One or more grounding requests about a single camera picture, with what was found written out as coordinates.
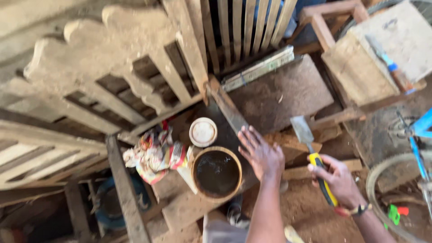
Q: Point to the person's left hand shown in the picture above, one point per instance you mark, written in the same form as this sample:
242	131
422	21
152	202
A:
266	160

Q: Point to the person's right hand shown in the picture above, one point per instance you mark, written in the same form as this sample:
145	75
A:
341	184

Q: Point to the person's left fingers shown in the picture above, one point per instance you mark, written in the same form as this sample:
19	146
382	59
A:
251	141

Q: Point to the person's right fingers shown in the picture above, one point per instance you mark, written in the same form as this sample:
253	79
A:
317	172

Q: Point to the small wooden offcut block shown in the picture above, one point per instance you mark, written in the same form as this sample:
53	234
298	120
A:
297	172

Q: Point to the narrow wooden strip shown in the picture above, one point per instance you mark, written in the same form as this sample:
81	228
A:
227	106

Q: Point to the round tin of dark liquid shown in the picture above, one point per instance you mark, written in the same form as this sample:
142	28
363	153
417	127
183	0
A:
217	173

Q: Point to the white round lid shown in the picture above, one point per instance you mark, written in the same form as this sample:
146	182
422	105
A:
203	132

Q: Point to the red black wristband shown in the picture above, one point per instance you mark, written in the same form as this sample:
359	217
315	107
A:
359	210

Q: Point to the brown flat wooden board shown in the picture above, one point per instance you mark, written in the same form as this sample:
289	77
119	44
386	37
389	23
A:
280	92

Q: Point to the green red plastic toy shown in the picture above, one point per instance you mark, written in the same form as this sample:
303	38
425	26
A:
395	214

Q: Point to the colourful crumpled rag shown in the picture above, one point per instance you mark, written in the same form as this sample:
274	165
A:
157	157

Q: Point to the blue bicycle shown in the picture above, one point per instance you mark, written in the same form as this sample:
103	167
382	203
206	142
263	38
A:
416	148

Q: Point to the dusty wooden box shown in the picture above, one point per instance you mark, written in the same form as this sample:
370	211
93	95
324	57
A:
368	64

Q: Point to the blue round object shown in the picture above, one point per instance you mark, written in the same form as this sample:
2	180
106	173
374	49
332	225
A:
114	202

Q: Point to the pale louvred wooden panel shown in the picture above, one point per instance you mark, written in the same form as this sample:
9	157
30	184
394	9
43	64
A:
47	158

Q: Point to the slatted wooden frame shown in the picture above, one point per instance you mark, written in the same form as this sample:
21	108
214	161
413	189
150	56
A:
246	28

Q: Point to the grey wooden post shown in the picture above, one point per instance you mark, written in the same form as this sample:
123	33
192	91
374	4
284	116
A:
126	189

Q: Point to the wooden stool frame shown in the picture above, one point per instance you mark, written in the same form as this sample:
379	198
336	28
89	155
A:
320	23

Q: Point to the carved wooden furniture frame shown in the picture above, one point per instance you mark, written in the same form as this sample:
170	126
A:
101	64

